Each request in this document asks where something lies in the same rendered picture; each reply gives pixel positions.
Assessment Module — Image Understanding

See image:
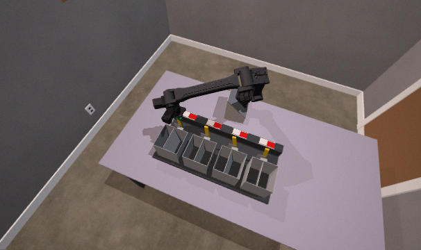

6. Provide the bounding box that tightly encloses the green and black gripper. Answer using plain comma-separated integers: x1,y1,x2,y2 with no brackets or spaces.
173,104,186,121

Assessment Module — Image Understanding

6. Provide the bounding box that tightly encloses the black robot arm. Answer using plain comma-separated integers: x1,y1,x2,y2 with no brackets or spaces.
152,66,270,124

